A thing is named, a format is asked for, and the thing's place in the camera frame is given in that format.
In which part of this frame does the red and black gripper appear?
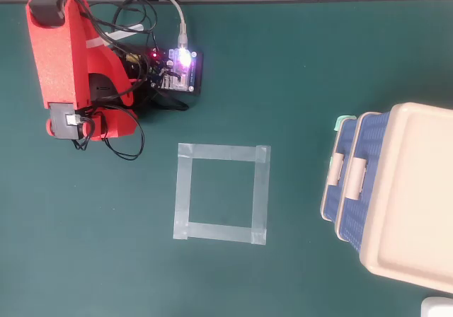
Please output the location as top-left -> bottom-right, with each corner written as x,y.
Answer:
81,107 -> 139,142

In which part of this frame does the blue wicker drawer taped handle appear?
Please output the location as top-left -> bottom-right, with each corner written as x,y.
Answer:
320,117 -> 359,223

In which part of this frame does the motor controller circuit board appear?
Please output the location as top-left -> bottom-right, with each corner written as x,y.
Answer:
147,47 -> 205,98

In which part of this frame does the translucent grey tape strip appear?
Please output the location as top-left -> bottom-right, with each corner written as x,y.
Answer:
173,143 -> 194,241
173,221 -> 268,246
250,145 -> 272,246
178,142 -> 272,163

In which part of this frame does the mint green tape piece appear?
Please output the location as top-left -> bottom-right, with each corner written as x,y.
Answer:
333,115 -> 356,133

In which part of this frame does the white flat object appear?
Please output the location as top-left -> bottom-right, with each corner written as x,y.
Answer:
420,296 -> 453,317

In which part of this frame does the black servo cable bundle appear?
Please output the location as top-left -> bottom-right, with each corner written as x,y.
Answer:
70,0 -> 191,161

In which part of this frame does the grey USB cable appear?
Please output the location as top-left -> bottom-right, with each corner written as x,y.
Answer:
0,0 -> 190,50

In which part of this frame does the blue wicker drawer plain handle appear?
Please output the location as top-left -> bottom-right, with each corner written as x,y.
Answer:
336,110 -> 393,255

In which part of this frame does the beige plastic drawer cabinet frame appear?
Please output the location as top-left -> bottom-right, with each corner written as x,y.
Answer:
320,101 -> 453,295

